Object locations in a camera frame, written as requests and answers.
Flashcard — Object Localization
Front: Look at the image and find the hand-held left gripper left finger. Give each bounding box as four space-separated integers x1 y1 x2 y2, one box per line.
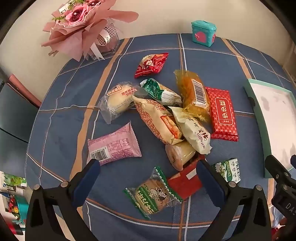
25 159 101 241

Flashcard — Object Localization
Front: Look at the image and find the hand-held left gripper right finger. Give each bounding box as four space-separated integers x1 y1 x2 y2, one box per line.
196 160 271 241

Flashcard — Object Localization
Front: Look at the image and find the small green biscuit packet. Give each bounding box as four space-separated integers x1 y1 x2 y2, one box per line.
211 158 241 183

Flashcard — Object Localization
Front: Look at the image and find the plain red packet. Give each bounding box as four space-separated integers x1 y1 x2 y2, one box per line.
167 154 206 201

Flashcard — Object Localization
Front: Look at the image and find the pink snack packet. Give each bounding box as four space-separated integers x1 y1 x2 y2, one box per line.
87 121 142 166

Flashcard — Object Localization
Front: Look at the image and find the teal rimmed white tray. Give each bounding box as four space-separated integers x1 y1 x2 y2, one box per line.
243 78 296 178

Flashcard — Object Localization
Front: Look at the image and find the green cookie packet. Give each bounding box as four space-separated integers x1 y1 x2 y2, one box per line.
125 166 184 220

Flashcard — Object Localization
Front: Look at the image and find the beige cake roll packet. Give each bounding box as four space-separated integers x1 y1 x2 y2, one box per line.
132 95 184 145

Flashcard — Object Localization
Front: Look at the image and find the green white snack packet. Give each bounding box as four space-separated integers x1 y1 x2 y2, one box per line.
140 78 183 107

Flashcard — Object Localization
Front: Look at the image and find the round pastry packet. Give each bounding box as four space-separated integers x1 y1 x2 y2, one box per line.
165 141 197 171

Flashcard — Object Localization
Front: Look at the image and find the cream white snack packet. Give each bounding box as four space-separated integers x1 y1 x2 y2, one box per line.
168 106 212 155

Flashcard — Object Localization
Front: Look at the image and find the blue plaid tablecloth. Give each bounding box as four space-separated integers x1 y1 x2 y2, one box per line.
24 33 296 241

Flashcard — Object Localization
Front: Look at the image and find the red flat labelled packet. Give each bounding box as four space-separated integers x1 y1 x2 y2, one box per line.
205 87 239 142

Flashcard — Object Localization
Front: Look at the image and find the colourful printed box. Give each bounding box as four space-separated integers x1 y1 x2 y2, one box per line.
0 171 29 234

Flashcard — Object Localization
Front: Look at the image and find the clear bun packet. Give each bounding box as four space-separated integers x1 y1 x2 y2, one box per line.
97 81 145 125

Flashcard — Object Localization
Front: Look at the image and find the orange cake packet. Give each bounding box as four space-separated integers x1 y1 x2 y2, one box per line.
174 70 211 122

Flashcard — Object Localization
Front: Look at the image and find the dark cabinet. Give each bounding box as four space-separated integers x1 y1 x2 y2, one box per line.
0 67 41 167

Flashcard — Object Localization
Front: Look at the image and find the pink board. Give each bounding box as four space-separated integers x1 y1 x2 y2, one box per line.
8 74 42 109

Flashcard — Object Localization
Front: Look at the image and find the red puffed snack packet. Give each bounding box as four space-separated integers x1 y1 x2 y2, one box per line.
134 53 169 79

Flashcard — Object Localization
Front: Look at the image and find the clear glass vase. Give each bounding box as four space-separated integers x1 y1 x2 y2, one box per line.
89 19 121 61

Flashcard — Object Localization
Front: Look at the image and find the teal toy chest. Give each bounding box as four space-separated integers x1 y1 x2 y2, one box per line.
191 20 217 49

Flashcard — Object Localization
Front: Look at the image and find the pink paper flower bouquet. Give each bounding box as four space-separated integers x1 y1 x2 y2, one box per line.
42 0 139 62

